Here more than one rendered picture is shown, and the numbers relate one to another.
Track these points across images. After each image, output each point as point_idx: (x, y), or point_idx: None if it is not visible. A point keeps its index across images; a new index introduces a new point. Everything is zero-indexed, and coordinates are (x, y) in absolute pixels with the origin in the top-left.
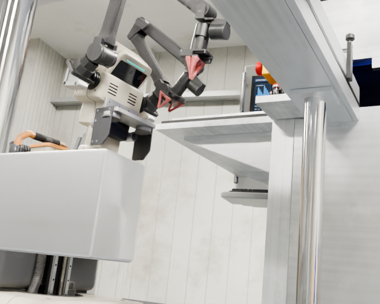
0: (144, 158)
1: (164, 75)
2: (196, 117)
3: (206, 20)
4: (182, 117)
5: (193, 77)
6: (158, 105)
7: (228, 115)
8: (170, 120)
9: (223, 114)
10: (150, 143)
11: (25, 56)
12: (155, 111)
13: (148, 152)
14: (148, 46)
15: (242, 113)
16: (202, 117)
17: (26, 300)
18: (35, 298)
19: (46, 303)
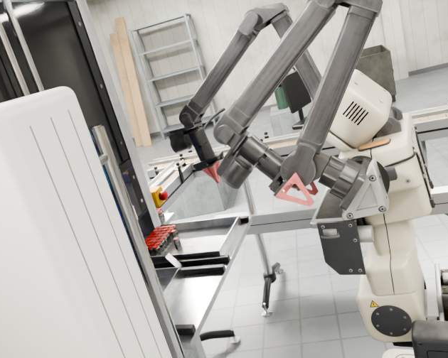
0: (337, 272)
1: (303, 126)
2: (217, 219)
3: (191, 128)
4: (230, 217)
5: (215, 181)
6: (314, 188)
7: (190, 222)
8: (240, 217)
9: (194, 221)
10: (323, 251)
11: (242, 188)
12: (343, 198)
13: (327, 263)
14: (336, 42)
15: (180, 223)
16: (212, 219)
17: (408, 349)
18: (408, 355)
19: (386, 353)
